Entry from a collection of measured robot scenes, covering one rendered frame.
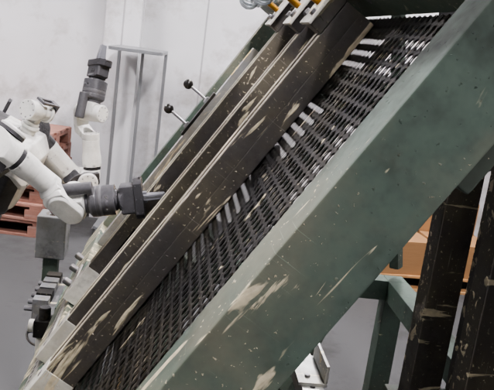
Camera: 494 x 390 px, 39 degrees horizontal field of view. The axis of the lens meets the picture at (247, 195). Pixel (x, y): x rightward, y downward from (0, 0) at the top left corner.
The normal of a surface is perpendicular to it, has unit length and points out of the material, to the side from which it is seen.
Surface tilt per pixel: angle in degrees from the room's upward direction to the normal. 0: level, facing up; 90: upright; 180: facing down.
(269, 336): 90
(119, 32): 90
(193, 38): 90
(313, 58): 90
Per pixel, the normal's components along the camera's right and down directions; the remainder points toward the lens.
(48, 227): 0.08, 0.23
